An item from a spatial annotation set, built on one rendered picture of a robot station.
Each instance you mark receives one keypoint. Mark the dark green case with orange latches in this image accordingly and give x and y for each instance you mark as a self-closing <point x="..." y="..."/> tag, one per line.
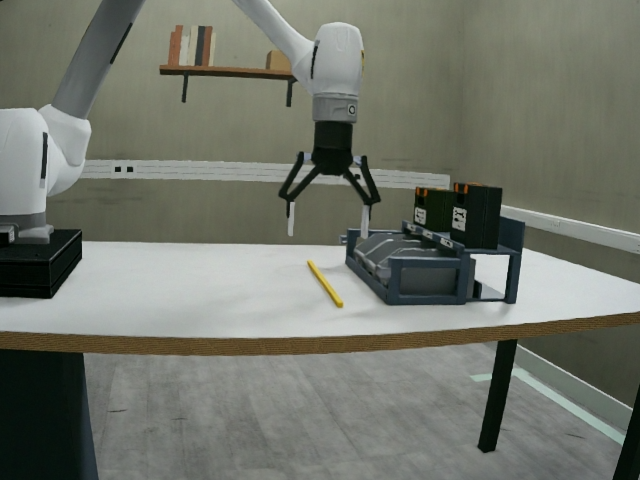
<point x="433" y="208"/>

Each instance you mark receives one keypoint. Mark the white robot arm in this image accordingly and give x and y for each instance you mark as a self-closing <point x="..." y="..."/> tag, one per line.
<point x="31" y="163"/>

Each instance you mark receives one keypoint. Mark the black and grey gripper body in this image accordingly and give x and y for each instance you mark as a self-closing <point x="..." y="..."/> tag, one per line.
<point x="337" y="136"/>

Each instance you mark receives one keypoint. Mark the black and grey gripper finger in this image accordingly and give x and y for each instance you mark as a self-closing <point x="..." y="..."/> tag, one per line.
<point x="300" y="159"/>
<point x="368" y="202"/>

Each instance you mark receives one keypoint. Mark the dark grey tool case with orange latches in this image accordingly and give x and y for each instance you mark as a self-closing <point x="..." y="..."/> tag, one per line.
<point x="476" y="215"/>

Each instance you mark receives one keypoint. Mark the dark grey bin rack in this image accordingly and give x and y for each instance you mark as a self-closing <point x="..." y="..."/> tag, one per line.
<point x="511" y="237"/>

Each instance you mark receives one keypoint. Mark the yellow bar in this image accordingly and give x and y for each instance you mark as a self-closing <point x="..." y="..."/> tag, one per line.
<point x="334" y="296"/>

